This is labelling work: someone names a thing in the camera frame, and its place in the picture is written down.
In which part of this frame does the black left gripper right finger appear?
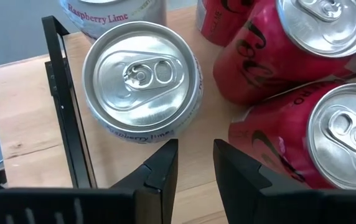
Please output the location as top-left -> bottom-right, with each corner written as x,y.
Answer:
213,138 -> 356,224

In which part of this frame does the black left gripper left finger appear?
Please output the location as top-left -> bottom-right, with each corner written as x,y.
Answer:
0,138 -> 179,224

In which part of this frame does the white and red Spindrift can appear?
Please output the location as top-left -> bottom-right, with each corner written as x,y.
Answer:
81,21 -> 204,144
59,0 -> 168,43

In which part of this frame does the red Coca-Cola can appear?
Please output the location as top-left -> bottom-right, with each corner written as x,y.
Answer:
212,0 -> 356,106
195,0 -> 260,47
227,81 -> 356,190

